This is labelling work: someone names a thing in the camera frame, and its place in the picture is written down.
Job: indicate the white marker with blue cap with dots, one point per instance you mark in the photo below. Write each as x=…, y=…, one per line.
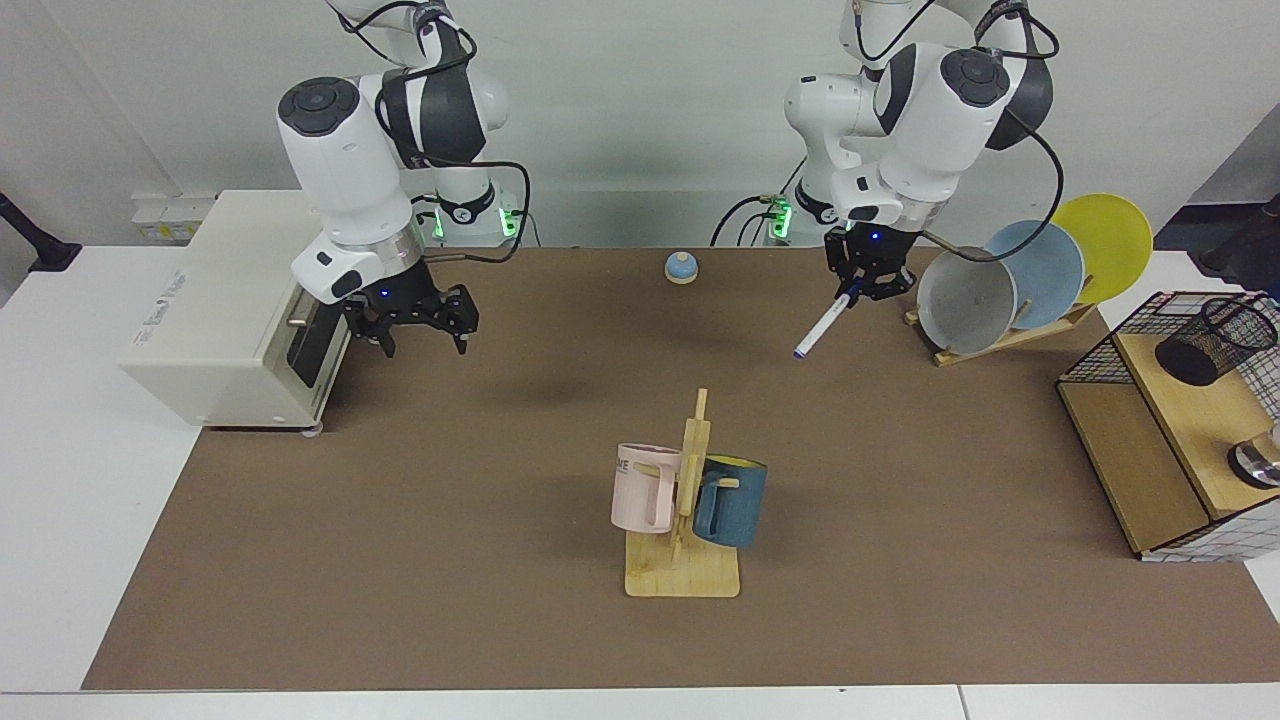
x=822, y=328

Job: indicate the black mesh pen holder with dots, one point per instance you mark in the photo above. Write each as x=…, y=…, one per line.
x=1210, y=345

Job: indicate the grey plate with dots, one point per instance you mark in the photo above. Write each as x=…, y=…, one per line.
x=965, y=305

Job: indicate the wooden plate rack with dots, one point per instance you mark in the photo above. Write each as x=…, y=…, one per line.
x=1000, y=343

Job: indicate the light blue plate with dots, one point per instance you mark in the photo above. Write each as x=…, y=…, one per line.
x=1045, y=270

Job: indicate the pale toaster oven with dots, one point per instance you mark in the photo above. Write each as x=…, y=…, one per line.
x=210, y=330

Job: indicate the brown table cloth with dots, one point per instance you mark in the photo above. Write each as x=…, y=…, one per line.
x=450, y=520

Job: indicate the pink mug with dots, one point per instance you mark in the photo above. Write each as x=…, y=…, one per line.
x=640, y=495

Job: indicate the yellow plate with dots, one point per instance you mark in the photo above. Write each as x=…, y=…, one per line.
x=1115, y=240

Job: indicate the teal mug with yellow inside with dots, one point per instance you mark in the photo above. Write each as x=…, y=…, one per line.
x=730, y=505

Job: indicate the wooden cup stand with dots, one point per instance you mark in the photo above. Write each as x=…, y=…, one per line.
x=690, y=575

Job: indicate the black stand foot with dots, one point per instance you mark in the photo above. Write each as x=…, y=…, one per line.
x=40, y=248

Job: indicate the dark background object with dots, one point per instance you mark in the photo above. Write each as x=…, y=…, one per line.
x=1250, y=245

